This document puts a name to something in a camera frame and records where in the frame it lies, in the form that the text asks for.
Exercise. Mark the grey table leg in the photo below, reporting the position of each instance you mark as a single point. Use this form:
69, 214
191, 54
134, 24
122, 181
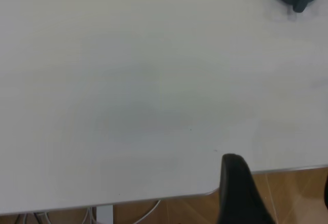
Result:
104, 215

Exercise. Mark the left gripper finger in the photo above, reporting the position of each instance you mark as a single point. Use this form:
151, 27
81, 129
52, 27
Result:
238, 195

